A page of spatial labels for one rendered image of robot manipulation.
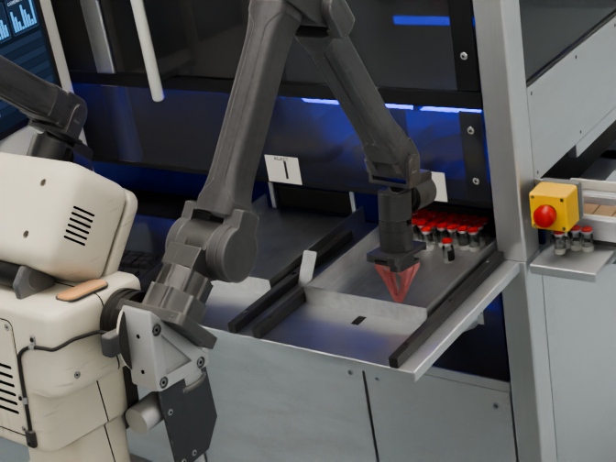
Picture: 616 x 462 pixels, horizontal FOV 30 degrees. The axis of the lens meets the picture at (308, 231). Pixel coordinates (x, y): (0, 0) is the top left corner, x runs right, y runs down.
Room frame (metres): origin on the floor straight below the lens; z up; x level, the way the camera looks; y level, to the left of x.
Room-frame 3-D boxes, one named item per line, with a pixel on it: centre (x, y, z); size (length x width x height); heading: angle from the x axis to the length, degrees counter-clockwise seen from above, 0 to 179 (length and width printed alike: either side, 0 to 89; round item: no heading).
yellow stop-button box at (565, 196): (1.88, -0.45, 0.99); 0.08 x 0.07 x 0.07; 142
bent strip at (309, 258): (1.94, 0.04, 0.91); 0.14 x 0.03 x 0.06; 142
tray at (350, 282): (1.95, -0.18, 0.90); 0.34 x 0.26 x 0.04; 142
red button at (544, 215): (1.85, -0.42, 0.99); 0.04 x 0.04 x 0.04; 52
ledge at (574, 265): (1.91, -0.49, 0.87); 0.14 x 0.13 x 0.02; 142
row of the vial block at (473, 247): (2.03, -0.25, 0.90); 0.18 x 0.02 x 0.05; 51
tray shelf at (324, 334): (2.00, -0.01, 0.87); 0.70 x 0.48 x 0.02; 52
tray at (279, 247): (2.16, 0.08, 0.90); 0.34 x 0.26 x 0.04; 142
